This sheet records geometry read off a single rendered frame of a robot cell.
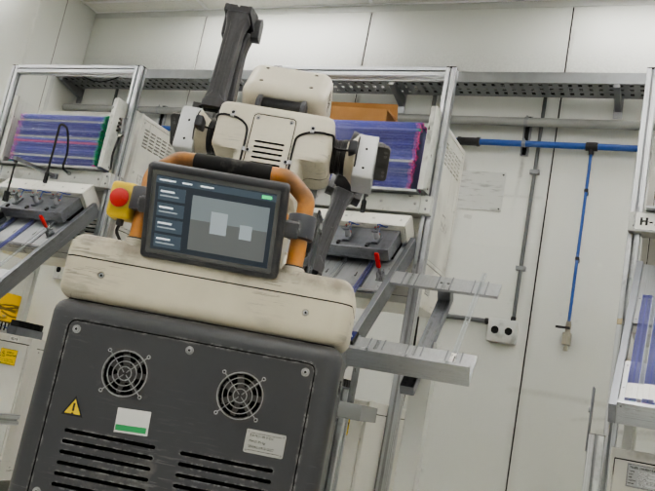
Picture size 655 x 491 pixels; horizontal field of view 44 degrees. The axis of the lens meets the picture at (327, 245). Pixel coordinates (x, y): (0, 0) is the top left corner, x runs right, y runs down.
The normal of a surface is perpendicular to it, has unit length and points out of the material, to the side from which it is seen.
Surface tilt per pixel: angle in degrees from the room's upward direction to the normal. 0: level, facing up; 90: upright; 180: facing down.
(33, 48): 90
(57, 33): 90
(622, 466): 90
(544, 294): 90
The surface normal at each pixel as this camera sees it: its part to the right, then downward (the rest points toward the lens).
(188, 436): -0.05, -0.20
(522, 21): -0.38, -0.25
